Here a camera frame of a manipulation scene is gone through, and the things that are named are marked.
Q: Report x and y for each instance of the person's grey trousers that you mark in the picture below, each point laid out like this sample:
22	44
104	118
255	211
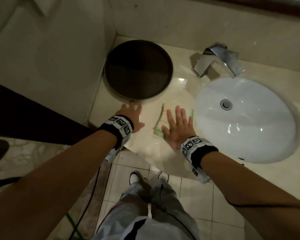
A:
140	209

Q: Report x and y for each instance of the dark wooden ledge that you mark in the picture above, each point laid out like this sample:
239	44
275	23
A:
27	112

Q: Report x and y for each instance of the chrome faucet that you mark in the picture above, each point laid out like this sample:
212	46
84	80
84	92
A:
210	59

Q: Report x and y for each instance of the person's left shoe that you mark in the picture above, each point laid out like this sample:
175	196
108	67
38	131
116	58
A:
135	178

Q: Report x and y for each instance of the black left wristband with markers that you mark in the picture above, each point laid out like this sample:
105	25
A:
115	128

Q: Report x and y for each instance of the person's right forearm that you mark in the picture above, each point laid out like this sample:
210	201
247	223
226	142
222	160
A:
252	197

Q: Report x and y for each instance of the white green-edged cleaning cloth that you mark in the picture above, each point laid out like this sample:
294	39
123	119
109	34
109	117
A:
157	128

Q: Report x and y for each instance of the person's right shoe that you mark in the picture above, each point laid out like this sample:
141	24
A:
163	175

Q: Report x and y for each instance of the dark round tray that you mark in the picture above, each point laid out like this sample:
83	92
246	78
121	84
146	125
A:
137	69

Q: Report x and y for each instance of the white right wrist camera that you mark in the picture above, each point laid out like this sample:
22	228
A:
200	174

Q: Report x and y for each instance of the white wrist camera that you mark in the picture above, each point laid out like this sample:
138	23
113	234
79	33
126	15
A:
200	174
115	153

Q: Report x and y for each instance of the person's right hand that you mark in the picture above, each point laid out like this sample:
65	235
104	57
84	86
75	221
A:
177	132

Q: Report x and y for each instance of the person's shoe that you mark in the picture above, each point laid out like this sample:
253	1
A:
163	175
135	178

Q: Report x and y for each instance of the person's left forearm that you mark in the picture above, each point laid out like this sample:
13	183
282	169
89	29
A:
52	187

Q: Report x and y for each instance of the chrome sink drain stopper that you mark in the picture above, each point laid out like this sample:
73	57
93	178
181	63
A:
226	104

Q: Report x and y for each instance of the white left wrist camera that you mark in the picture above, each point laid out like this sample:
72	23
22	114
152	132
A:
115	153

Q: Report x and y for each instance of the white wall socket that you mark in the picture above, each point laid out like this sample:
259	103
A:
46	4

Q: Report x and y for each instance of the dark wooden framed mirror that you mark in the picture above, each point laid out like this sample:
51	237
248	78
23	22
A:
277	4

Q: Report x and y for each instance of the black right wristband with markers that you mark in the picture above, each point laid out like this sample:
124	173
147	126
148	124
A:
202	152

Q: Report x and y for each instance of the person's left hand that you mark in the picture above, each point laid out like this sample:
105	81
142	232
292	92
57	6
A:
130	119

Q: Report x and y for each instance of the white oval sink basin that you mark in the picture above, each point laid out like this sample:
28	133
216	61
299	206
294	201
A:
252	127

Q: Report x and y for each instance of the black wristband with markers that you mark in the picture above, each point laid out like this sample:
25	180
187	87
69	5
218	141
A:
115	128
202	152

